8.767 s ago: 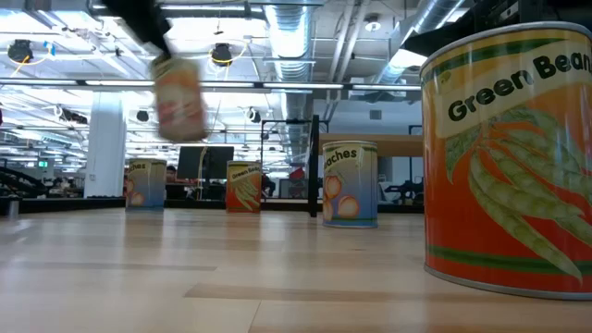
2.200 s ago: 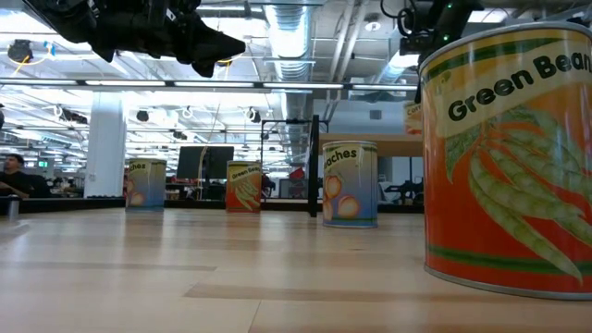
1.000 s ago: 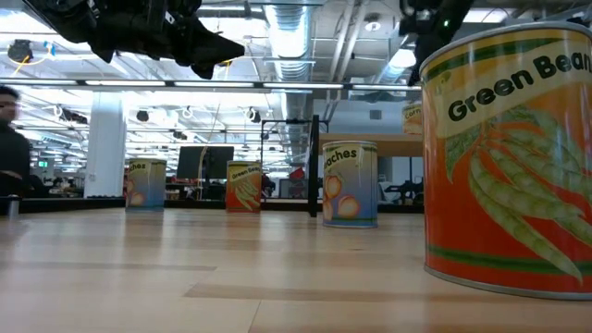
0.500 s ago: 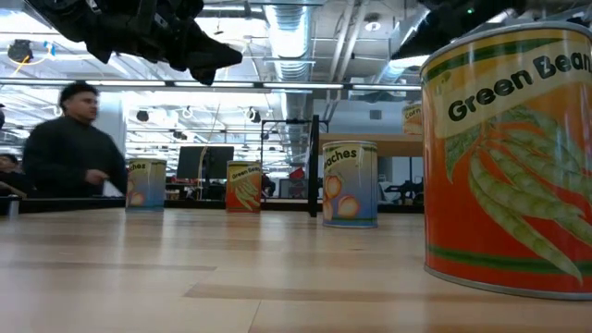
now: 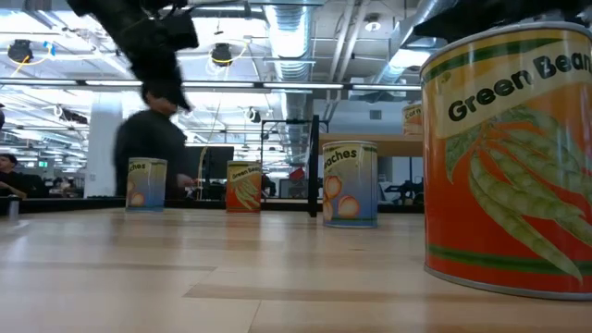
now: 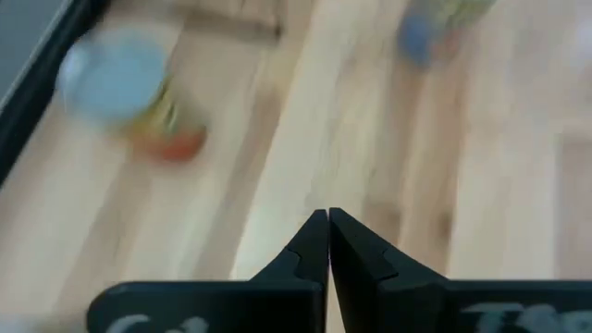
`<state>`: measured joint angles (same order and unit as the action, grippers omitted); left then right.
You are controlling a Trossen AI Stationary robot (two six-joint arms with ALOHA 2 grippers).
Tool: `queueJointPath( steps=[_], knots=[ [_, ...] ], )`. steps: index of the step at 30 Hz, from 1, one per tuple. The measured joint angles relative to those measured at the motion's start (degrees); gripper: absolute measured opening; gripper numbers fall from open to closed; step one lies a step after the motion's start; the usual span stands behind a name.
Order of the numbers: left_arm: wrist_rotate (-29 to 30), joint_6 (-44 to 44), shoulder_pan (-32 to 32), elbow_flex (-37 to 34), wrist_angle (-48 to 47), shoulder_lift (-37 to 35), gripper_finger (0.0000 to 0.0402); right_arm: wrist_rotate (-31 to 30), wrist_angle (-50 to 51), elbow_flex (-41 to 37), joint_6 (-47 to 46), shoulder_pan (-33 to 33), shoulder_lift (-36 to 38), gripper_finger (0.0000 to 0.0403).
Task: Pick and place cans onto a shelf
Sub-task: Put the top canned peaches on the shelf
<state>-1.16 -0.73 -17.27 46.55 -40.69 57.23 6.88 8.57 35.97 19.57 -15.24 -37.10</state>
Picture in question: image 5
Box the person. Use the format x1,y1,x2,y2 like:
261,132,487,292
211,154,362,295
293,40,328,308
113,80,199,209
0,153,47,201

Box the thin black background frame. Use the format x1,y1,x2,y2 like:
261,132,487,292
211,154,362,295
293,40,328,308
260,117,320,204

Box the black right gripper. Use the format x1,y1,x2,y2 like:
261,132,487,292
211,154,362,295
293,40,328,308
413,0,592,43

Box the corn tin can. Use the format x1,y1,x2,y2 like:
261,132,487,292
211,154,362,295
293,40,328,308
401,102,425,137

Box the black aluminium table frame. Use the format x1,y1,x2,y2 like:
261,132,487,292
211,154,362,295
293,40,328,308
0,196,320,216

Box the silver ventilation duct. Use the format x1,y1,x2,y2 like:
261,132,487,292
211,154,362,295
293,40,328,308
369,0,459,87
263,0,318,154

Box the small grey metal post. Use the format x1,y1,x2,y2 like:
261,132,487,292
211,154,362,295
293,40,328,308
6,194,22,222

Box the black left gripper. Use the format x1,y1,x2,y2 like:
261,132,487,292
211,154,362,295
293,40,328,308
117,6,201,112

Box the green beans tin can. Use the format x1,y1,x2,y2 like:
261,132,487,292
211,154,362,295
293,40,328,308
225,160,263,215
419,20,592,302

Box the black shelf side post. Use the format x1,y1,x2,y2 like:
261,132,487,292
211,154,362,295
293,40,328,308
306,114,322,218

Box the black computer monitor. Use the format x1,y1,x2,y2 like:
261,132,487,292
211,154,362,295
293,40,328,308
184,145,236,182

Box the peaches tin can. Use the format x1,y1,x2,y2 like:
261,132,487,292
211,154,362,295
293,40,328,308
322,140,379,229
125,156,168,214

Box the long ceiling light rail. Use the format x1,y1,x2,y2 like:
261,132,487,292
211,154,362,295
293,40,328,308
0,77,423,93

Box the black hanging ceiling device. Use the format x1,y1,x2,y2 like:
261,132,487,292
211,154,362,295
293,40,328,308
6,39,34,65
211,42,234,68

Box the white building column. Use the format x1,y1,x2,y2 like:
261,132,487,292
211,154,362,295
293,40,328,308
84,92,125,199

